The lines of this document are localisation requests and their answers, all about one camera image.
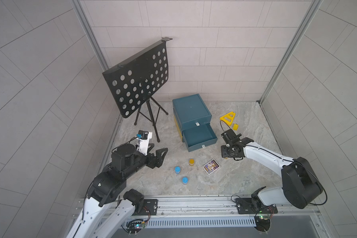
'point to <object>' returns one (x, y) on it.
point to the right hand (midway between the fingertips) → (224, 152)
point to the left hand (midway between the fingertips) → (163, 147)
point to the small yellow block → (235, 127)
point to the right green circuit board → (263, 223)
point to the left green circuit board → (135, 226)
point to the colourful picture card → (210, 166)
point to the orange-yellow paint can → (191, 162)
